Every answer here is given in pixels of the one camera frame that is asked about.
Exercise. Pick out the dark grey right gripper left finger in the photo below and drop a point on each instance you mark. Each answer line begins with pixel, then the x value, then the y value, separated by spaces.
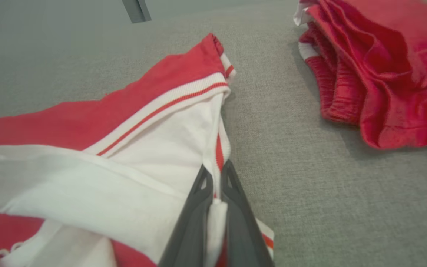
pixel 191 230

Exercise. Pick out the grey metal partition post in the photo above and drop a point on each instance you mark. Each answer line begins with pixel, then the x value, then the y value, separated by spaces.
pixel 136 9

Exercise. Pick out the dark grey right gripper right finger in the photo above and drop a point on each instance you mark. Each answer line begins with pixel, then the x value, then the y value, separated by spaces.
pixel 243 230

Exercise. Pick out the red and white shirt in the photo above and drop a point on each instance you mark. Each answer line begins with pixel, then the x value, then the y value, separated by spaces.
pixel 87 178

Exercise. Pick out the red shorts with white stripes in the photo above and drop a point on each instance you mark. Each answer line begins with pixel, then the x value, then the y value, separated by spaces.
pixel 384 74

